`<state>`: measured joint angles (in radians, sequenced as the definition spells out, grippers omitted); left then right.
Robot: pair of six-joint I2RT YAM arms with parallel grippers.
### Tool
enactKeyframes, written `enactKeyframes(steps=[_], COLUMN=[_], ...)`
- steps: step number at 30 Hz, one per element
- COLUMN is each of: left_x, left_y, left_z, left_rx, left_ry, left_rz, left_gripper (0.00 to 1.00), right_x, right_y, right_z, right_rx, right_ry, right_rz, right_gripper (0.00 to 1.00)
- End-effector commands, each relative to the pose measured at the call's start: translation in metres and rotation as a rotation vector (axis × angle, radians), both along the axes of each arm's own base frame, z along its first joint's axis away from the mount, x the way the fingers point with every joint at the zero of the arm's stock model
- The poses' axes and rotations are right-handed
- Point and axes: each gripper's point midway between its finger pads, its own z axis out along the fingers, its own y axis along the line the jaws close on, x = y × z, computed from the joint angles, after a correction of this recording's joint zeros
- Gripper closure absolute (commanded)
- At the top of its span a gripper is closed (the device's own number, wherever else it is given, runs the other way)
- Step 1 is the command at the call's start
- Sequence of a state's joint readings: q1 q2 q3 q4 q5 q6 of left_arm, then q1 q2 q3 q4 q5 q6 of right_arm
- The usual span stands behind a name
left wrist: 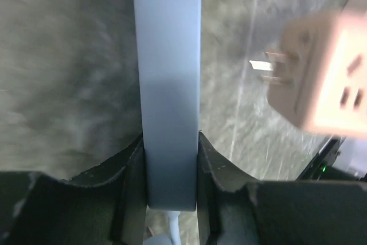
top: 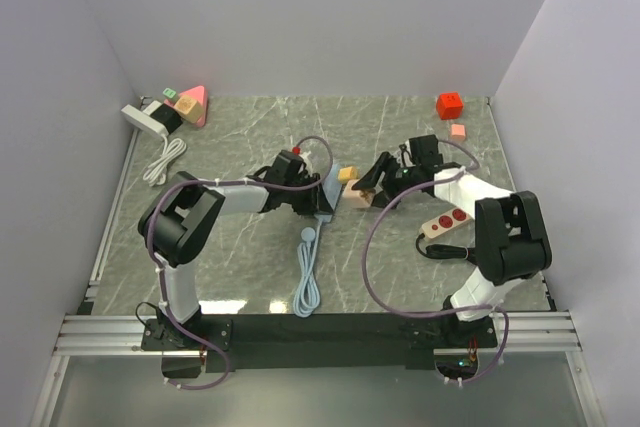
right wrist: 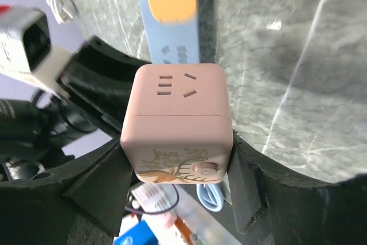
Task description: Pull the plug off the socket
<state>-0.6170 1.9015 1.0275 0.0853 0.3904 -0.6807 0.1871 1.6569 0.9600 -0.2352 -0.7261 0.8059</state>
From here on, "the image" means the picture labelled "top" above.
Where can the beige red power strip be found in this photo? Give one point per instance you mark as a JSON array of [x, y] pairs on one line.
[[444, 223]]

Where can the small salmon cube adapter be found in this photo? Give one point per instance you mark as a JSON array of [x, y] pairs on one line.
[[458, 132]]

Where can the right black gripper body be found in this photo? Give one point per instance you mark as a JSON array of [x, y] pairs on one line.
[[397, 177]]

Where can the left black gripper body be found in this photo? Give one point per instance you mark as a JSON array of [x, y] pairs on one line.
[[304, 201]]

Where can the pink triangle block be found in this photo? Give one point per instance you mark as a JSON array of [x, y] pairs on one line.
[[199, 92]]

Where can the small green block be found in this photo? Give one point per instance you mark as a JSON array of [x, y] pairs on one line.
[[169, 93]]

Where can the small orange cube adapter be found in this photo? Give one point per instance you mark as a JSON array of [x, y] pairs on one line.
[[347, 174]]

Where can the white power strip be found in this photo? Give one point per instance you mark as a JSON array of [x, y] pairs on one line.
[[142, 119]]

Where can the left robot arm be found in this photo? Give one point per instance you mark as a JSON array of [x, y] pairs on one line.
[[178, 223]]

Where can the tan wooden cube adapter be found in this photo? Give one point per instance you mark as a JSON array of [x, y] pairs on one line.
[[189, 108]]

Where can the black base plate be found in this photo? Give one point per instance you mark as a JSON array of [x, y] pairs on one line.
[[276, 341]]

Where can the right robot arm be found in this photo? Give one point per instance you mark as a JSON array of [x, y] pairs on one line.
[[511, 241]]

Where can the pink cube adapter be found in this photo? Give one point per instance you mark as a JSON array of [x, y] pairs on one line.
[[357, 199]]

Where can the black cube plug adapter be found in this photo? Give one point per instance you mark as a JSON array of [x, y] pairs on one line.
[[168, 117]]

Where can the red cube plug adapter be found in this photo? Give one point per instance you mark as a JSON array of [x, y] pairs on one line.
[[449, 106]]

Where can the light blue power strip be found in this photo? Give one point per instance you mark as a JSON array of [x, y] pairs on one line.
[[332, 189]]

